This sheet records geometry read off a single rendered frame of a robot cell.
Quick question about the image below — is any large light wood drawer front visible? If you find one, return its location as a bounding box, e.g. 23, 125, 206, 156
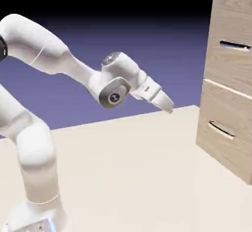
204, 0, 252, 97

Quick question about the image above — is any curved dark metal handle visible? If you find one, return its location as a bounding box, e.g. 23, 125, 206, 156
208, 120, 236, 138

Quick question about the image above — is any straight dark metal handle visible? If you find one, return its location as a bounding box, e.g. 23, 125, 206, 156
220, 40, 252, 52

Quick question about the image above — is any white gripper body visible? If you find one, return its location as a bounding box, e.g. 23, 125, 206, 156
151, 89, 174, 112

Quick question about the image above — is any light wood cabinet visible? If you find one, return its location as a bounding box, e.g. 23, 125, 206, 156
195, 0, 252, 186

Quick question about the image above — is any small light wood drawer front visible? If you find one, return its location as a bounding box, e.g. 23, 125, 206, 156
195, 81, 252, 185

